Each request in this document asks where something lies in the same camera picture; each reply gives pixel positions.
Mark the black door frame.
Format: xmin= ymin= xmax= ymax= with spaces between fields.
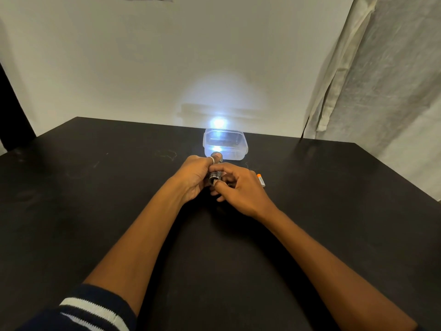
xmin=0 ymin=62 xmax=37 ymax=153

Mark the clear plastic container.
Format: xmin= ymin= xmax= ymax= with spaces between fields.
xmin=202 ymin=128 xmax=249 ymax=161

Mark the person's right forearm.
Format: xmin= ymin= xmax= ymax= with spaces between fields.
xmin=261 ymin=208 xmax=419 ymax=331

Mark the person's left forearm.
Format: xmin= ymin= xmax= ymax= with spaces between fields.
xmin=84 ymin=181 xmax=187 ymax=317

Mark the white curtain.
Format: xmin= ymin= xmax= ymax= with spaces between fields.
xmin=302 ymin=0 xmax=441 ymax=203

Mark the grey metal flashlight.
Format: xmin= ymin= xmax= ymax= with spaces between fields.
xmin=206 ymin=151 xmax=224 ymax=187

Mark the person's left hand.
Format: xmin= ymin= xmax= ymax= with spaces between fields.
xmin=170 ymin=153 xmax=225 ymax=206

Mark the navy striped sweater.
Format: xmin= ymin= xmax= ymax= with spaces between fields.
xmin=17 ymin=284 xmax=137 ymax=331

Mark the person's right hand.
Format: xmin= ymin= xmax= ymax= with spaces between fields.
xmin=208 ymin=162 xmax=280 ymax=223

